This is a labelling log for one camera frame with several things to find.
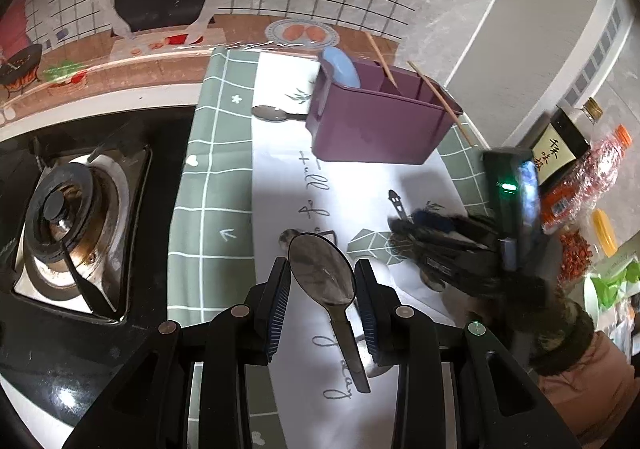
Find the dark soy sauce bottle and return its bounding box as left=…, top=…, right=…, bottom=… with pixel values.
left=533, top=97, right=603, bottom=195

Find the gas stove burner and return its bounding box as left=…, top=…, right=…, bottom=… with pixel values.
left=1, top=146, right=151, bottom=325

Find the wooden chopstick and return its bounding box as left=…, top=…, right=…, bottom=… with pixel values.
left=406, top=60, right=474, bottom=148
left=363, top=31, right=399, bottom=91

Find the blue plastic spoon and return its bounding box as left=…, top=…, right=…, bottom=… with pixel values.
left=321, top=47, right=361, bottom=88

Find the metal spoon behind holder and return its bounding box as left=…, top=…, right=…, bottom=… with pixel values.
left=252, top=105, right=307, bottom=122

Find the large metal spoon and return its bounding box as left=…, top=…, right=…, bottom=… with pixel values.
left=288, top=232, right=371, bottom=394

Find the gloved right hand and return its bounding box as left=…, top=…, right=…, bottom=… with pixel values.
left=449, top=241, right=594, bottom=377

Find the yellow lid chili jar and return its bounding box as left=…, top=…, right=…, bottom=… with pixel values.
left=558, top=209, right=618, bottom=285

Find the green packaging box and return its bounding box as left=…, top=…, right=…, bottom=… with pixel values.
left=591, top=254, right=639, bottom=311

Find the purple plastic utensil holder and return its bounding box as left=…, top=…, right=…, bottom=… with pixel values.
left=306, top=59, right=463, bottom=165

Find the orange cap chili bottle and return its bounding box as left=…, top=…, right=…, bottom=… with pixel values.
left=540, top=124, right=634, bottom=235

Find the green white deer tablecloth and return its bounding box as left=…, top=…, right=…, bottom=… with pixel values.
left=167, top=48, right=487, bottom=448

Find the small metal spoon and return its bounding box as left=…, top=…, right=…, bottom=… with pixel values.
left=279, top=228, right=303, bottom=259

